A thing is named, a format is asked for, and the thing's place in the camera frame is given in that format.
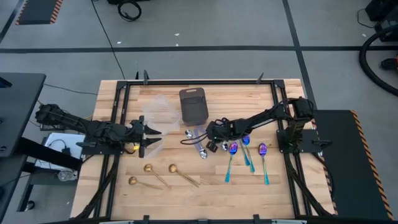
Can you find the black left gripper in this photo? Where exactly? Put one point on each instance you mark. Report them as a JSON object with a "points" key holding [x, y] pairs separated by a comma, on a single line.
{"points": [[141, 137]]}

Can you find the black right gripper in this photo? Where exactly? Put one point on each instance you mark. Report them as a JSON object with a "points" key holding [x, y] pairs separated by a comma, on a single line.
{"points": [[219, 130]]}

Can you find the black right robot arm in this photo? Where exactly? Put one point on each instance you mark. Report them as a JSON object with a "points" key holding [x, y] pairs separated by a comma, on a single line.
{"points": [[264, 118]]}

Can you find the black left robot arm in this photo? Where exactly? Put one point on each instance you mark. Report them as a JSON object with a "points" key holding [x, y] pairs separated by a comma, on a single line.
{"points": [[93, 129]]}

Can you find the gray plastic bin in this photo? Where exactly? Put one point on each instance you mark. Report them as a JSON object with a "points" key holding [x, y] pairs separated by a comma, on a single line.
{"points": [[194, 107]]}

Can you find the white paper sheet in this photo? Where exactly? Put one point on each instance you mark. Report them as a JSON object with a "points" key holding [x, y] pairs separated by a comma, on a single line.
{"points": [[74, 138]]}

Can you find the small black adapter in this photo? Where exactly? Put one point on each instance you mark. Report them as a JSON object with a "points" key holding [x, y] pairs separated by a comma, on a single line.
{"points": [[66, 151]]}

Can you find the clear water bottle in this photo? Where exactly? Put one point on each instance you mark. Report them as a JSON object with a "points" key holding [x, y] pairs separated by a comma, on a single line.
{"points": [[66, 176]]}

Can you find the black power brick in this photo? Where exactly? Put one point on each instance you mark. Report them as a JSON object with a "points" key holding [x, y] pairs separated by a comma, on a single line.
{"points": [[49, 127]]}

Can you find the black platform with hazard stripes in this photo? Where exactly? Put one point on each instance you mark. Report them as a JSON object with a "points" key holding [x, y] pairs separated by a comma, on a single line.
{"points": [[342, 161]]}

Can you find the dark gray desk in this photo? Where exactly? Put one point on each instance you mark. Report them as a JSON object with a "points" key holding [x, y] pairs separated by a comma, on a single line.
{"points": [[18, 102]]}

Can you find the black caster wheel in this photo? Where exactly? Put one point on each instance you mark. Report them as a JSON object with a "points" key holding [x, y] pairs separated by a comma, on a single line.
{"points": [[30, 206]]}

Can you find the black floor mat hazard stripes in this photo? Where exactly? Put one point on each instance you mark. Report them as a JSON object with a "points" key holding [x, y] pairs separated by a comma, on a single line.
{"points": [[37, 11]]}

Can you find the black and orange device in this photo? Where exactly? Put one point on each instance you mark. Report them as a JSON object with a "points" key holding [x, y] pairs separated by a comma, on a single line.
{"points": [[390, 63]]}

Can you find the black equipment stack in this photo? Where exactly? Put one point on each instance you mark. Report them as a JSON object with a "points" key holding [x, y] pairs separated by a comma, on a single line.
{"points": [[385, 18]]}

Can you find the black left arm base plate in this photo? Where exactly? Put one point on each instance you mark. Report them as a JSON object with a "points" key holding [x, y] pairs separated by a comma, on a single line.
{"points": [[102, 151]]}

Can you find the black metal table frame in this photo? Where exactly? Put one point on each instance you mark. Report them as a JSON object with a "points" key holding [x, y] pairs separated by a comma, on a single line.
{"points": [[202, 82]]}

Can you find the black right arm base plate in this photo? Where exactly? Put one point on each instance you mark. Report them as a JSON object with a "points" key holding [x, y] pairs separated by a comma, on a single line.
{"points": [[308, 140]]}

